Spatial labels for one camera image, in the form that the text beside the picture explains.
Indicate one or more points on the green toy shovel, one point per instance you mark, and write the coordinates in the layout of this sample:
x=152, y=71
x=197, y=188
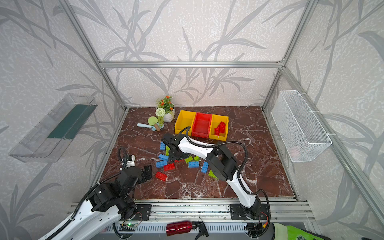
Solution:
x=153, y=124

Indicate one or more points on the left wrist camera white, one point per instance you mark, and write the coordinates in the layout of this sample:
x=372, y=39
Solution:
x=130, y=161

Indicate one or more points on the blue brick centre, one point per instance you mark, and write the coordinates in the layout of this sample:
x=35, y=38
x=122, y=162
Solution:
x=193, y=164

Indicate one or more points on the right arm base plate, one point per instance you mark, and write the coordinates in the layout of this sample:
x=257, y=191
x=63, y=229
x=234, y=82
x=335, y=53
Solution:
x=239, y=212

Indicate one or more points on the yellow bin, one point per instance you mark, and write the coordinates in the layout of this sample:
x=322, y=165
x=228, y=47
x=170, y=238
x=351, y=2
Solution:
x=216, y=120
x=185, y=119

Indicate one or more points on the blue brick lower left cluster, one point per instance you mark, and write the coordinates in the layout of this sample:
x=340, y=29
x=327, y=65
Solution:
x=161, y=164

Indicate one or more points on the blue brick upright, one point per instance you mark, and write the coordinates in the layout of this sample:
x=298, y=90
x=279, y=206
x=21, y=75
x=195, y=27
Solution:
x=162, y=146
x=205, y=168

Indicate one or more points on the clear wall shelf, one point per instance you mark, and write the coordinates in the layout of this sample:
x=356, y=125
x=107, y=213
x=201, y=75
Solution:
x=50, y=138

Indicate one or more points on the white wire basket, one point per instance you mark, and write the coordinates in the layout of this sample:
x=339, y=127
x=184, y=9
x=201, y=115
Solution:
x=302, y=133

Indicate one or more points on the red spray bottle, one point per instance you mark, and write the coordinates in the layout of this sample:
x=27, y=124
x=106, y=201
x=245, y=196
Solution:
x=186, y=227

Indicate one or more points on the red middle bin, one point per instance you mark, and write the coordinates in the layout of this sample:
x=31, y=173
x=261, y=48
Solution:
x=202, y=125

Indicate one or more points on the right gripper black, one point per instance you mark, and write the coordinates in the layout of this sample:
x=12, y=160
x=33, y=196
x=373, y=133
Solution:
x=171, y=151

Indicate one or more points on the red brick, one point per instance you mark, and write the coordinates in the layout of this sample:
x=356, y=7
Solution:
x=161, y=176
x=169, y=167
x=222, y=127
x=217, y=131

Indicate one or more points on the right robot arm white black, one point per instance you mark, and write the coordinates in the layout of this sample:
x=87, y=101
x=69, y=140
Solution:
x=221, y=161

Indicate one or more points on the left yellow bin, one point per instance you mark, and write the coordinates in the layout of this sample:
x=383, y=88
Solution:
x=185, y=119

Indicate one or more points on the potted plant orange flowers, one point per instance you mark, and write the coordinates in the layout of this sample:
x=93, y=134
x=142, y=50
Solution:
x=165, y=111

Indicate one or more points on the blue brick upright top left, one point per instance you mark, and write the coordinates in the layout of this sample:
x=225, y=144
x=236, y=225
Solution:
x=162, y=146

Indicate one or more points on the green white cloth object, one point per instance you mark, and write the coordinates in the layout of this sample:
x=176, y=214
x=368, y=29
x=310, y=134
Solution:
x=283, y=232

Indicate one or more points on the right yellow bin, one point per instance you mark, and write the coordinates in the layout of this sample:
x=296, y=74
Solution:
x=216, y=120

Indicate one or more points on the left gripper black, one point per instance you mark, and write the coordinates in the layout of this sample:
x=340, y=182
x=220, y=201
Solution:
x=147, y=173

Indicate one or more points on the green brick bottom right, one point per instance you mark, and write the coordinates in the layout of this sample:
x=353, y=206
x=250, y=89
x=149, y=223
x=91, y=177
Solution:
x=212, y=175

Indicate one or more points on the green brick upright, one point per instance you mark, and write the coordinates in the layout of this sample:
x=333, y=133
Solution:
x=167, y=150

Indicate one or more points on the blue brick middle left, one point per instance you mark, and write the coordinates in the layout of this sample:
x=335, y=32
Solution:
x=163, y=157

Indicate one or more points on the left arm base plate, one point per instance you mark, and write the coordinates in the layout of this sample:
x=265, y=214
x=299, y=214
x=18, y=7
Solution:
x=142, y=212

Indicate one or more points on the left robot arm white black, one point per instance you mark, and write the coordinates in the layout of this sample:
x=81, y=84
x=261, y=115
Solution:
x=103, y=205

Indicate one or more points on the blue brick upright right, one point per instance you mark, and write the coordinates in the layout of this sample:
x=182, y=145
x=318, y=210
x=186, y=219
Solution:
x=205, y=168

